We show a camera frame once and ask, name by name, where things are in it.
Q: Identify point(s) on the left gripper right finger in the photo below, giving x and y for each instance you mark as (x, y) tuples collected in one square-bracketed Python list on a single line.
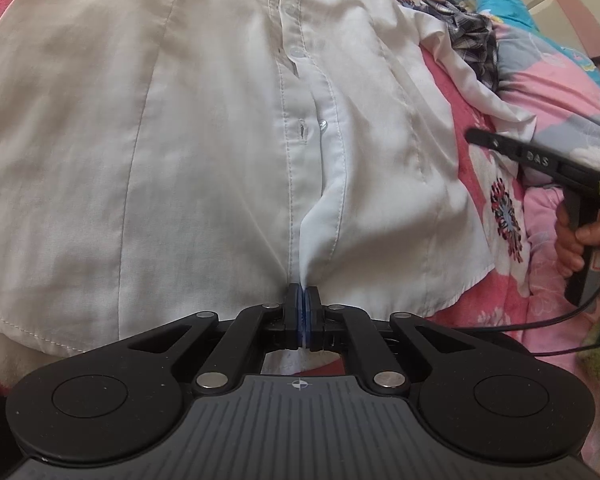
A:
[(351, 332)]

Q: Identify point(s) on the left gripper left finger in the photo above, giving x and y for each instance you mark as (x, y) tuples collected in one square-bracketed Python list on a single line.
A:
[(246, 341)]

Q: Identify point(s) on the white button shirt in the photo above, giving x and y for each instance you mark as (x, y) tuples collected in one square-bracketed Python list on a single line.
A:
[(220, 135)]

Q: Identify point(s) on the right hand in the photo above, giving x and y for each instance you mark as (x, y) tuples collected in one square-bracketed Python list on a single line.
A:
[(570, 245)]

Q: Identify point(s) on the red floral bed blanket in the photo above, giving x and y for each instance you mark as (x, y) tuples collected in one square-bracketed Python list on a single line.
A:
[(490, 209)]

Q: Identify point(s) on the pastel patchwork quilt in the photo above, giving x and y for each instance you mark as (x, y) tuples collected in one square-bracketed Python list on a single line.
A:
[(562, 88)]

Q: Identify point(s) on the plaid checkered shirt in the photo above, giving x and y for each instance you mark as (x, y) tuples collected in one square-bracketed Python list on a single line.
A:
[(472, 37)]

